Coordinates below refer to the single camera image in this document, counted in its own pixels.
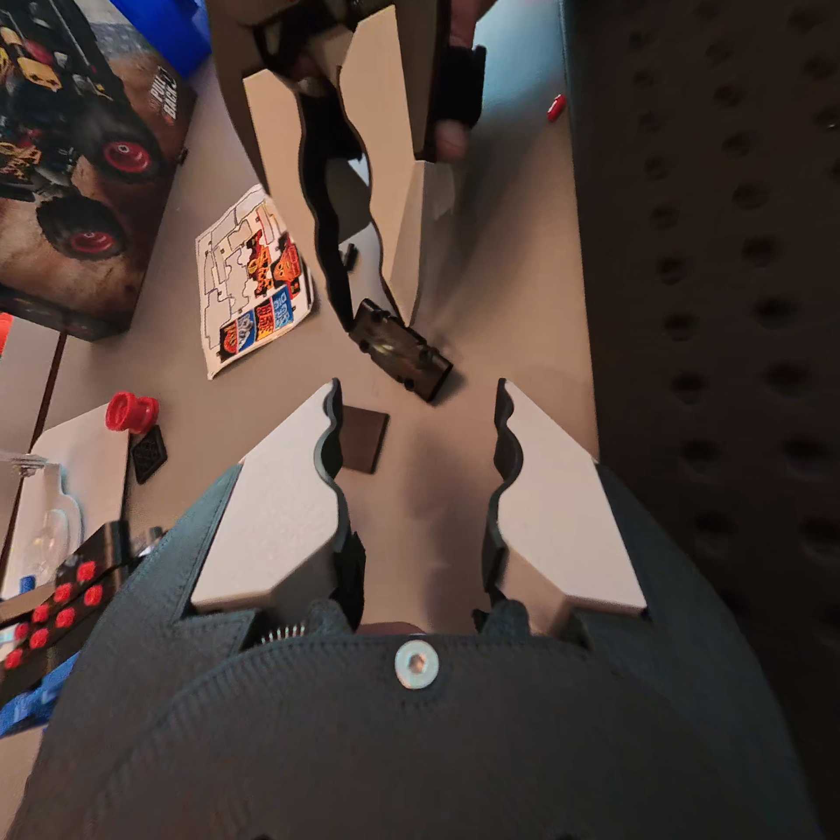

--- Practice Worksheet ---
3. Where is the sticker sheet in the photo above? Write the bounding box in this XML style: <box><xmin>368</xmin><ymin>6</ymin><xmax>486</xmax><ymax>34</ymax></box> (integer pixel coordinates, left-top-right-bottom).
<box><xmin>195</xmin><ymin>184</ymin><xmax>316</xmax><ymax>382</ymax></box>

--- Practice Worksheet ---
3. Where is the toy truck model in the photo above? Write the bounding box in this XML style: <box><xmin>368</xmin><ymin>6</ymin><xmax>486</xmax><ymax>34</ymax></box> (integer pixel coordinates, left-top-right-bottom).
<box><xmin>0</xmin><ymin>521</ymin><xmax>165</xmax><ymax>739</ymax></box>

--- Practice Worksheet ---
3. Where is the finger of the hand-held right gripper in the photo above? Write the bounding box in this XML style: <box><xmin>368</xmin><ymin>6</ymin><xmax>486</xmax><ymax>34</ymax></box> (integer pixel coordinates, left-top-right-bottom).
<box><xmin>339</xmin><ymin>0</ymin><xmax>459</xmax><ymax>328</ymax></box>
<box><xmin>206</xmin><ymin>0</ymin><xmax>357</xmax><ymax>332</ymax></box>

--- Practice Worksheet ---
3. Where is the black smooth square tile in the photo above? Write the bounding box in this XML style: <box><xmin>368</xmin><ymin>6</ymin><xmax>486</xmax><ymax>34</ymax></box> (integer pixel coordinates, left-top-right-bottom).
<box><xmin>338</xmin><ymin>406</ymin><xmax>391</xmax><ymax>475</ymax></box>

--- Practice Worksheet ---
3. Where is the red toy wheel hub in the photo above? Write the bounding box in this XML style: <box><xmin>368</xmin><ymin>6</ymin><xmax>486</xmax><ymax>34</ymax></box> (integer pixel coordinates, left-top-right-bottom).
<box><xmin>105</xmin><ymin>392</ymin><xmax>161</xmax><ymax>434</ymax></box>

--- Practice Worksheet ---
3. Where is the toy truck set box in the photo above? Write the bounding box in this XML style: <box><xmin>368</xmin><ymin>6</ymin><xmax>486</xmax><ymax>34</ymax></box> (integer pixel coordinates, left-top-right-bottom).
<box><xmin>0</xmin><ymin>0</ymin><xmax>198</xmax><ymax>342</ymax></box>

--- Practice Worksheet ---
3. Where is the grey desk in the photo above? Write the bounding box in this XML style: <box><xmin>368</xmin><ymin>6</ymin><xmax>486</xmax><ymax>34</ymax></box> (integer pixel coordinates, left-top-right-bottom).
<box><xmin>0</xmin><ymin>0</ymin><xmax>599</xmax><ymax>742</ymax></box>

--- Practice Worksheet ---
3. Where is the blue plastic bin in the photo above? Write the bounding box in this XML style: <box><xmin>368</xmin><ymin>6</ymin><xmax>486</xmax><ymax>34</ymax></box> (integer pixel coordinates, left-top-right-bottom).
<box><xmin>108</xmin><ymin>0</ymin><xmax>211</xmax><ymax>80</ymax></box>

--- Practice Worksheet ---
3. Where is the white booklet stand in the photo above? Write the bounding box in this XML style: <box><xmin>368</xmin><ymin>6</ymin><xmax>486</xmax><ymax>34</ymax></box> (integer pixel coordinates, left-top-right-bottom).
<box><xmin>0</xmin><ymin>403</ymin><xmax>131</xmax><ymax>598</ymax></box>

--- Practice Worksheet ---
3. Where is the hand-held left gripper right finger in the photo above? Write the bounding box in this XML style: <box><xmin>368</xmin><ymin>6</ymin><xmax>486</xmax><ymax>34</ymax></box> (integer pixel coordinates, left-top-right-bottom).
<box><xmin>481</xmin><ymin>378</ymin><xmax>649</xmax><ymax>636</ymax></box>

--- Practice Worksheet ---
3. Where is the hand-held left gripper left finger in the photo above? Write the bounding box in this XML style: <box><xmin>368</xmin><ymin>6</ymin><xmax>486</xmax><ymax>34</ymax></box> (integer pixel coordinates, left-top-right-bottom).
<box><xmin>189</xmin><ymin>378</ymin><xmax>367</xmax><ymax>632</ymax></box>

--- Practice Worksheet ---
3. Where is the person's right hand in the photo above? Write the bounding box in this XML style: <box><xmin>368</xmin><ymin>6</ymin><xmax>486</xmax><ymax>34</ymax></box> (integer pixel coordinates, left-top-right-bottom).
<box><xmin>433</xmin><ymin>0</ymin><xmax>501</xmax><ymax>165</ymax></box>

